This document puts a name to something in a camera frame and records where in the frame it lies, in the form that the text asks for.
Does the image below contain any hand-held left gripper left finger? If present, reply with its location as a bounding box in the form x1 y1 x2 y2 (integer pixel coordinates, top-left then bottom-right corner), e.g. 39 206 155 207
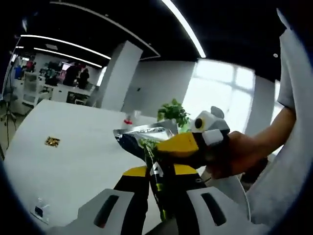
77 165 150 235

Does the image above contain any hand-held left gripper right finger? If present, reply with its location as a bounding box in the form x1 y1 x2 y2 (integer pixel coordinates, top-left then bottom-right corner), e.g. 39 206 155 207
168 163 252 235

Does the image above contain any green foil packet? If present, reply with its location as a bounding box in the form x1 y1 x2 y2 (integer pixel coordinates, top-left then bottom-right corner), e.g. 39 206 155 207
112 122 181 222

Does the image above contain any tall red-collar skincare bottle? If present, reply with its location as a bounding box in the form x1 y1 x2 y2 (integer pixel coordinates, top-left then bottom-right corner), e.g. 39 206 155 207
123 110 135 127

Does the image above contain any clear plastic packet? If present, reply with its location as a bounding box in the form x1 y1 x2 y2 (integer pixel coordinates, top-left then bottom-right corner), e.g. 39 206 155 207
29 195 51 225

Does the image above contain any person's right hand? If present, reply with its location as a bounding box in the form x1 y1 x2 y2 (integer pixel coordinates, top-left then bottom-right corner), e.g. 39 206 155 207
204 131 269 180

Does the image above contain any potted green plant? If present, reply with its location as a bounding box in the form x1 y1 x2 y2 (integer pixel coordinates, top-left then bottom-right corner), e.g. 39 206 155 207
157 98 191 129

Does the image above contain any large window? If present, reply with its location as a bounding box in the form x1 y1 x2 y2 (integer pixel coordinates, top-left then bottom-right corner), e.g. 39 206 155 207
184 60 282 154

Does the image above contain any person's white shirt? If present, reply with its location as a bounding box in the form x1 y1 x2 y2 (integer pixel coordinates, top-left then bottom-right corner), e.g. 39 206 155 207
244 7 313 235

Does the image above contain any small gold packet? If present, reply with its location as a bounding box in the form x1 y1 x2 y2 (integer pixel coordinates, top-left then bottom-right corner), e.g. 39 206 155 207
45 136 61 148

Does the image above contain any wide ceiling light strip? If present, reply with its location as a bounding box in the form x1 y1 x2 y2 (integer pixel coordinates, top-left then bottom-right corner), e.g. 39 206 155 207
160 0 206 59

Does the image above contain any white counter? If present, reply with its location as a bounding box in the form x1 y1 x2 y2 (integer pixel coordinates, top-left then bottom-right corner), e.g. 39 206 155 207
50 84 98 107

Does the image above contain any white shelf cart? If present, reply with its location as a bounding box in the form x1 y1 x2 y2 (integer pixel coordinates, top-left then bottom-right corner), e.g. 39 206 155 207
21 72 40 106

